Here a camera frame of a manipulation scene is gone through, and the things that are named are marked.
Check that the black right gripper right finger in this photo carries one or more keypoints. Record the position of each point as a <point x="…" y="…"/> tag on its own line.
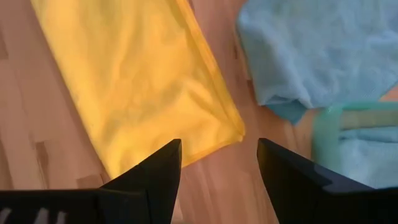
<point x="295" y="193"/>

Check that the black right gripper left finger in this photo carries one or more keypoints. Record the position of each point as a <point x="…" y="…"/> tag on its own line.
<point x="155" y="186"/>

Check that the yellow microfiber towel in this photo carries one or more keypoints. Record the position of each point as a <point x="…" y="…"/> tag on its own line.
<point x="130" y="77"/>

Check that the teal translucent plastic tray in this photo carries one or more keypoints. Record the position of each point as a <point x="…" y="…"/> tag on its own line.
<point x="323" y="137"/>

